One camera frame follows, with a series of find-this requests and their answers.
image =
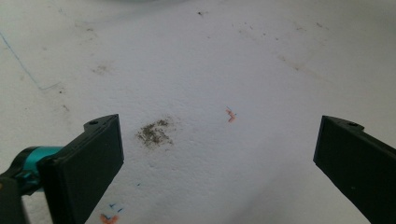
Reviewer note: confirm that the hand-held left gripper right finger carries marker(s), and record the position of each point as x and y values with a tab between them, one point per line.
358	161

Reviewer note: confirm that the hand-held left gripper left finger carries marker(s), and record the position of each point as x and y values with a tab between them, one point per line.
81	168

